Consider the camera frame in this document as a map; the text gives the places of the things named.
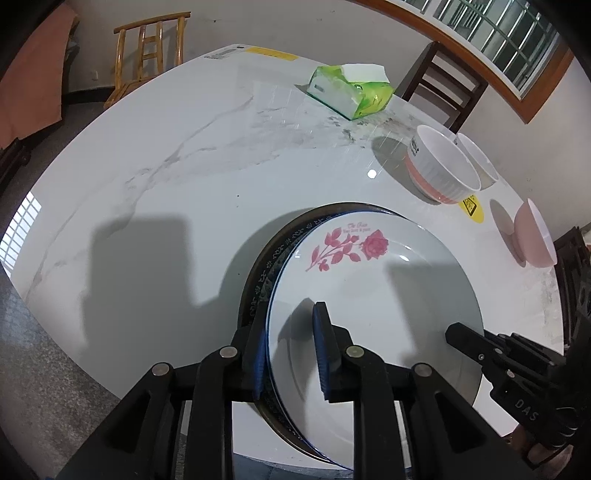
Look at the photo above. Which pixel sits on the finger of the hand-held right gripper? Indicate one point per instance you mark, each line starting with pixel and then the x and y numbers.
pixel 468 344

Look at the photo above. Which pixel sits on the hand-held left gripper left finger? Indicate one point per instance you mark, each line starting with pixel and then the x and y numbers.
pixel 256 364

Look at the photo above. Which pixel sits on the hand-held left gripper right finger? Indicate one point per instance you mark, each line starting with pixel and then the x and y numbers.
pixel 321 350

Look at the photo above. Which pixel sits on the large blue floral plate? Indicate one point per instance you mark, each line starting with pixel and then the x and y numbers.
pixel 247 295

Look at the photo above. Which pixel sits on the white plate pink rose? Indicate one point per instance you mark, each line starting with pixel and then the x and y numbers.
pixel 369 286

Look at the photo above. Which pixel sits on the pink bowl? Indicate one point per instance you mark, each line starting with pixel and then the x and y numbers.
pixel 531 240

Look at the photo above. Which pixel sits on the white printed bowl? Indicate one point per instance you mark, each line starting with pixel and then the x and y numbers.
pixel 485 161

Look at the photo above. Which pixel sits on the white ribbed bowl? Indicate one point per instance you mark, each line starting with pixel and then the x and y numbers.
pixel 443 161

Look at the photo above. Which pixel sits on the dark wooden furniture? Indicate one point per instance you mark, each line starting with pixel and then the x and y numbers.
pixel 16 159
pixel 575 286

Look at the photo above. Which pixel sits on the yellow round warning sticker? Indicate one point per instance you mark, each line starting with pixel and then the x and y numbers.
pixel 472 210

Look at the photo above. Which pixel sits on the green tissue pack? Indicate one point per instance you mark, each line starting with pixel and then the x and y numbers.
pixel 364 99

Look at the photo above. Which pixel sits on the dark wooden chair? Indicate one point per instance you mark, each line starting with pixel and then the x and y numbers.
pixel 461 69

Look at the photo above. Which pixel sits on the yellow strip label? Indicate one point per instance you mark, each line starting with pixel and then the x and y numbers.
pixel 272 53

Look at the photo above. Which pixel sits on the white paper label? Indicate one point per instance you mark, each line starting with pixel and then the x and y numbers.
pixel 221 53

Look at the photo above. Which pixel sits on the bamboo chair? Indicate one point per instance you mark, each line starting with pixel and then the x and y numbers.
pixel 152 23

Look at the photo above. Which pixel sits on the wooden window frame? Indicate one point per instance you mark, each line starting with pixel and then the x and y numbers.
pixel 547 85

